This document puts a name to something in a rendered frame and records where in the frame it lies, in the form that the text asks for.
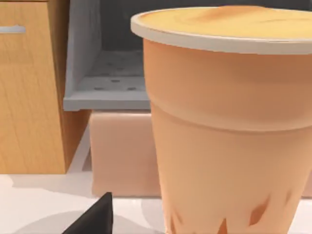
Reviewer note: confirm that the wooden cupboard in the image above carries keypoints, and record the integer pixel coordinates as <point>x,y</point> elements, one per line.
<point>31,97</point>

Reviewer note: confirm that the grey pierced drawer inside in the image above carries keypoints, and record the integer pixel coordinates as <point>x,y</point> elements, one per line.
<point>107,78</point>

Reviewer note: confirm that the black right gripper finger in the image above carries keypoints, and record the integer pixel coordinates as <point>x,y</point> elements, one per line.
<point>97,217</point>

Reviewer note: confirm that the orange cup with white rim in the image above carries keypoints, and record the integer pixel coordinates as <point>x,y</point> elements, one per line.
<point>226,136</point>

